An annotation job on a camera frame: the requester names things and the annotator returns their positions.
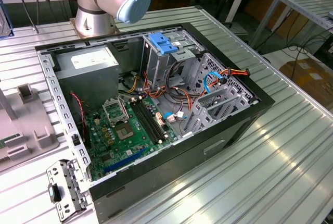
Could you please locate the long blue data wire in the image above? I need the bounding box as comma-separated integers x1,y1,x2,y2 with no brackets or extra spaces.
202,70,226,95

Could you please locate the red yellow power wire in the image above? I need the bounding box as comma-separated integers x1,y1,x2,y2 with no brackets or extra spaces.
199,67,251,97

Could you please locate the hard disk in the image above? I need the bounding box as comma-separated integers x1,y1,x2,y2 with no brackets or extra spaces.
0,0,14,39

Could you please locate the grey metal disk bay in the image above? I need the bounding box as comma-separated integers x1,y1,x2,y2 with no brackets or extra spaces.
182,53,261,138

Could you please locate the black RAM slot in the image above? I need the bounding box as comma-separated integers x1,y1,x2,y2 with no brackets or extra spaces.
135,98,167,142
138,98,169,141
129,101,162,145
132,99,164,144

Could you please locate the grey metal drive cage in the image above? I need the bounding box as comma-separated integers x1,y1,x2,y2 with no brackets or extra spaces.
142,31,206,91

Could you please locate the CPU socket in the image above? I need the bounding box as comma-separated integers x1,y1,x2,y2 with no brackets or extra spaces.
113,122,134,142

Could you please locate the blue plastic drive latch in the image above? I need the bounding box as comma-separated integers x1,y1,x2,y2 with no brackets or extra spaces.
149,32,174,55

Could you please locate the metal socket cover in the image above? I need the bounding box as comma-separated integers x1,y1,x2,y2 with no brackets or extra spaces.
102,98,129,127

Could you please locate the black PC case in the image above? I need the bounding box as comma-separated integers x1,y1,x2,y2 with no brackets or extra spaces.
34,22,276,224

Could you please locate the blue expansion slot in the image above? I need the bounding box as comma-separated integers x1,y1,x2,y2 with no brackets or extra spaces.
103,147,147,176

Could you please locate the green motherboard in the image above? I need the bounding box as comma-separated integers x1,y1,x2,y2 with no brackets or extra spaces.
84,95,179,182

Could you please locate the grey power supply unit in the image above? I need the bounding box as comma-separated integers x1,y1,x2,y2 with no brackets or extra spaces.
55,46,120,105

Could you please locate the grey parts rack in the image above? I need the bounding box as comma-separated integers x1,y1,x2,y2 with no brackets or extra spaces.
0,84,60,172

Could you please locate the brown cardboard box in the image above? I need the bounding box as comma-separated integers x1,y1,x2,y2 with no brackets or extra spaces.
279,57,333,110

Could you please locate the green RAM stick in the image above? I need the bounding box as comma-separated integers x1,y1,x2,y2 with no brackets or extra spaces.
0,133,21,150

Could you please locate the metal slat side table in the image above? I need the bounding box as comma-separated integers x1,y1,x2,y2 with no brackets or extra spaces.
249,0,333,50

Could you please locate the orange wire bundle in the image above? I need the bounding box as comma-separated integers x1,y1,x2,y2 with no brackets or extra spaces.
142,71,195,111

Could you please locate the short blue data wire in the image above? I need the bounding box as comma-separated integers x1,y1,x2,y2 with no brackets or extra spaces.
163,111,178,123

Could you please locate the black cable bundle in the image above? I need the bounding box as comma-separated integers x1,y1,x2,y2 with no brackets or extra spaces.
165,59,198,97

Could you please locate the yellow black power wire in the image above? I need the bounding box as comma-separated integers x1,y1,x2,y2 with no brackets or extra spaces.
118,70,143,94

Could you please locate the red black twisted wire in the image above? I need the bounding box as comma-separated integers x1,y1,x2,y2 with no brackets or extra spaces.
70,91,87,131

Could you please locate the silver slot cover bracket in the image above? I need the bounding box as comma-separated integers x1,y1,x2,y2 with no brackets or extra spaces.
46,158,91,222

